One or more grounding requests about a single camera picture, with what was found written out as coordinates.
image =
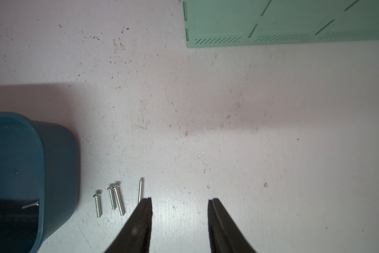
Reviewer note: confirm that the green plastic file organizer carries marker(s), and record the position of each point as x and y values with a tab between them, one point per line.
271	22

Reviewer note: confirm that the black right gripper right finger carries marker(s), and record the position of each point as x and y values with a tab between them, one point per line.
224	235

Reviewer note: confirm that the silver screw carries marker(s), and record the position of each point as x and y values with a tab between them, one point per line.
141	189
112	197
30	205
97	198
119	200

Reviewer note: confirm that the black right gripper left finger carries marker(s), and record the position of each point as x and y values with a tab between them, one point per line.
135	235

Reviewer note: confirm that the silver screw in box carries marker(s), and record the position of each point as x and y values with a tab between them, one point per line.
30	205

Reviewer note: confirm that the teal plastic storage box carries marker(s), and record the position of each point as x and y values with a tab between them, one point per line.
38	161

